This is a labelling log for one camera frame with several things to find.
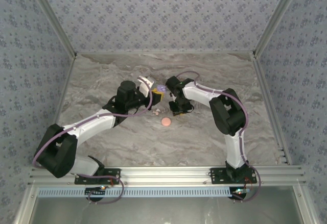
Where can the slanted aluminium frame post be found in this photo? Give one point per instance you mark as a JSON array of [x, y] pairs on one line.
[[276, 17]]

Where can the purple round charging case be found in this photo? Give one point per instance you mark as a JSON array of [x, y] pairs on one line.
[[161, 88]]

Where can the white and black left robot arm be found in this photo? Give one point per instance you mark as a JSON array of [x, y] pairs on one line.
[[89, 124]]

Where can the grey sheet metal panel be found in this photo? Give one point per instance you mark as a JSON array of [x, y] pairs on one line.
[[166, 211]]

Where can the wide aluminium frame rail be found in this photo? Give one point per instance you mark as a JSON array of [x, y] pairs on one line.
[[166, 175]]

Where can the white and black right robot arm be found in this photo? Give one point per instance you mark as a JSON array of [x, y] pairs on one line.
[[201, 94]]

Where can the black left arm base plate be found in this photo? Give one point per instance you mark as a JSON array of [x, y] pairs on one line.
[[115, 172]]

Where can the pink round charging case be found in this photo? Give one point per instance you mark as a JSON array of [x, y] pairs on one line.
[[166, 122]]

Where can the black controller board with LED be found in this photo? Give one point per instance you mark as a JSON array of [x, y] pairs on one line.
[[93, 192], [238, 194]]

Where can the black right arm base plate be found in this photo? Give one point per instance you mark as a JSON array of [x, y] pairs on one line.
[[217, 175]]

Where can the thin aluminium side rail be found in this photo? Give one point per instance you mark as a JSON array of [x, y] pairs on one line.
[[66, 81]]

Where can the broad aluminium side rail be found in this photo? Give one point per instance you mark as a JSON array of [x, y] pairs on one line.
[[262, 81]]

